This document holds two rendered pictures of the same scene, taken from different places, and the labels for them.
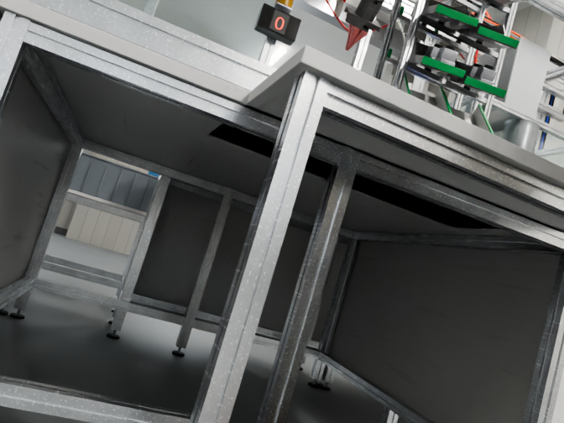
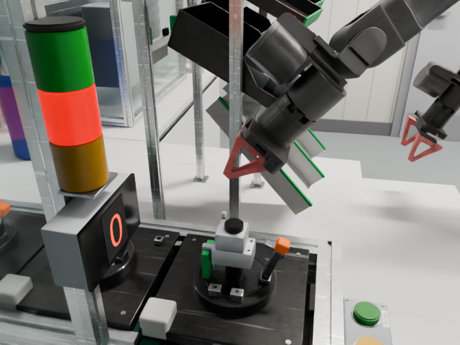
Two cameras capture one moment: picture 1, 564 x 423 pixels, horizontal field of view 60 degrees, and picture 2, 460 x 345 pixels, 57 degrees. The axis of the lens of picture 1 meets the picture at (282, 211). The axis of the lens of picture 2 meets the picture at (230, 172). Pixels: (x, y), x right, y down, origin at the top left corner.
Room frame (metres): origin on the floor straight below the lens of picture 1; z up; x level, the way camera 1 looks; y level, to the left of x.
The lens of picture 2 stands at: (1.07, 0.43, 1.47)
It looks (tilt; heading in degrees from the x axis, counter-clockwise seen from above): 28 degrees down; 299
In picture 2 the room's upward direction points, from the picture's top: straight up
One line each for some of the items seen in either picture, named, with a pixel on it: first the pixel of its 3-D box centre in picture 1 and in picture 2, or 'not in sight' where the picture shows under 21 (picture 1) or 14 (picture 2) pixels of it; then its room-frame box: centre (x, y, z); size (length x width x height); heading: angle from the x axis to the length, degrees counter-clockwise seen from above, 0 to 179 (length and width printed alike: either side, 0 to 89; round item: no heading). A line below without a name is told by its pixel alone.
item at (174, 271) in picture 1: (328, 301); not in sight; (2.80, -0.40, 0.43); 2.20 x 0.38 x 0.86; 107
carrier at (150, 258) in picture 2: not in sight; (91, 243); (1.57, 0.03, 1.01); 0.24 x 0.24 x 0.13; 17
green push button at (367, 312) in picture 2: not in sight; (366, 314); (1.11, -0.09, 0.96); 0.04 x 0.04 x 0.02
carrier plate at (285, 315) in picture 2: not in sight; (234, 287); (1.33, -0.04, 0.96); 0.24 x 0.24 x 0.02; 17
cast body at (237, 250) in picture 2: not in sight; (227, 240); (1.34, -0.04, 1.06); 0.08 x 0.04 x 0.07; 17
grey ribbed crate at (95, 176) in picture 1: (104, 181); not in sight; (3.11, 1.14, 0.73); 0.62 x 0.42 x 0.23; 107
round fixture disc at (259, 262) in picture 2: not in sight; (234, 278); (1.33, -0.04, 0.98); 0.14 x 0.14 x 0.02
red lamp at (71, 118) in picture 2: not in sight; (71, 111); (1.38, 0.17, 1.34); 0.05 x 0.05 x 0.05
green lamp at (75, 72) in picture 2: not in sight; (61, 57); (1.38, 0.17, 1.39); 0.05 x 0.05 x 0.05
